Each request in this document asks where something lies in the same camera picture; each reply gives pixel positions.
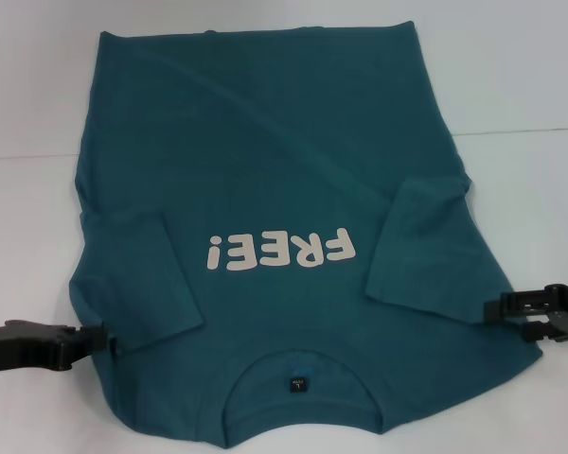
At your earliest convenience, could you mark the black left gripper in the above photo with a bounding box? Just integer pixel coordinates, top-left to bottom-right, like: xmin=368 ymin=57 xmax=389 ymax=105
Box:
xmin=0 ymin=320 xmax=112 ymax=375

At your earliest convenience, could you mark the teal blue printed t-shirt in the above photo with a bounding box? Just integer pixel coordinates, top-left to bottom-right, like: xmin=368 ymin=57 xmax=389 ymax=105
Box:
xmin=70 ymin=19 xmax=544 ymax=436

